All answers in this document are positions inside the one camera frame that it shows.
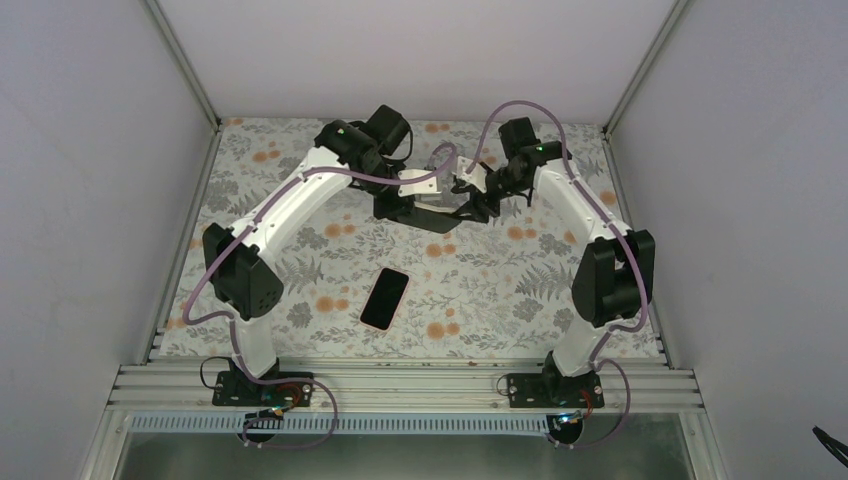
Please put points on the black object at corner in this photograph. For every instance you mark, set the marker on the black object at corner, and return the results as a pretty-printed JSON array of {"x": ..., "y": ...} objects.
[{"x": 832, "y": 445}]

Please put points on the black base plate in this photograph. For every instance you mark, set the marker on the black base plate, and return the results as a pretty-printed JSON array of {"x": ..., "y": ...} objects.
[
  {"x": 233, "y": 388},
  {"x": 536, "y": 391}
]

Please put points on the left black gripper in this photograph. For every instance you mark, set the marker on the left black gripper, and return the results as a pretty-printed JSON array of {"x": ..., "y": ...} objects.
[{"x": 382, "y": 211}]

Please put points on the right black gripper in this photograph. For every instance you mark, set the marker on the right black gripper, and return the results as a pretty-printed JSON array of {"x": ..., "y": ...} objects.
[{"x": 477, "y": 205}]

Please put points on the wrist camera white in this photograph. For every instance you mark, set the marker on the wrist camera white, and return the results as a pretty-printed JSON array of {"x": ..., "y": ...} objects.
[
  {"x": 469, "y": 176},
  {"x": 418, "y": 182}
]

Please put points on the aluminium rail frame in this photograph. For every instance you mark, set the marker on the aluminium rail frame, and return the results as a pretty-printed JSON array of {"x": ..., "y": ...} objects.
[{"x": 408, "y": 418}]

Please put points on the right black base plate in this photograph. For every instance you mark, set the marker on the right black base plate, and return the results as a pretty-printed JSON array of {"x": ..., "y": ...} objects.
[{"x": 536, "y": 391}]

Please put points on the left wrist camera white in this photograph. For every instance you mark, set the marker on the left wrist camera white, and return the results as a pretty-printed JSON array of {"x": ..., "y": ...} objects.
[{"x": 418, "y": 182}]

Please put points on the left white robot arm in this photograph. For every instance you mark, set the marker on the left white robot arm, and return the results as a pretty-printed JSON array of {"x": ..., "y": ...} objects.
[{"x": 240, "y": 258}]

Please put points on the black phone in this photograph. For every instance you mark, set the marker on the black phone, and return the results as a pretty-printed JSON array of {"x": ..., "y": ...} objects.
[{"x": 432, "y": 221}]

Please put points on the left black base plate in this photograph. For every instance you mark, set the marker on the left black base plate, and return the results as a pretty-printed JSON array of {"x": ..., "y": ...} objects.
[{"x": 233, "y": 388}]

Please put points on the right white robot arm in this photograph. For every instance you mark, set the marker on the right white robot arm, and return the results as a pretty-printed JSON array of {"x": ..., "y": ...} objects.
[{"x": 612, "y": 288}]

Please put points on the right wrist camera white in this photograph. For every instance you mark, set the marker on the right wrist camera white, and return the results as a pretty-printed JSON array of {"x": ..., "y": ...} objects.
[{"x": 469, "y": 176}]

